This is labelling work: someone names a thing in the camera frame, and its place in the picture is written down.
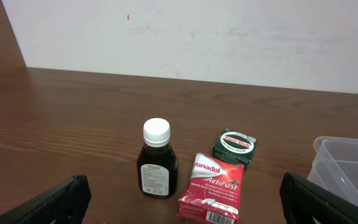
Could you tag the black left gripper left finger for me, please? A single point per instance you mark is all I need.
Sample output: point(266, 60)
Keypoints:
point(65, 203)

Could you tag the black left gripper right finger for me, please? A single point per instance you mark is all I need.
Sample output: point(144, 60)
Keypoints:
point(305, 202)

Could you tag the green Zam-Buk box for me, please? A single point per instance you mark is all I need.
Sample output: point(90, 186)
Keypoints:
point(234, 148)

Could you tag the red Panadol ActiFast box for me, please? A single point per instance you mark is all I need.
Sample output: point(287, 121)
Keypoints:
point(214, 191)

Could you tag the dark syrup bottle white cap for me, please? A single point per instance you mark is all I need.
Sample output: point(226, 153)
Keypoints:
point(157, 164)

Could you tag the clear plastic container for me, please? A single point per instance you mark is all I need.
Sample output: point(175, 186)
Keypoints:
point(335, 166)

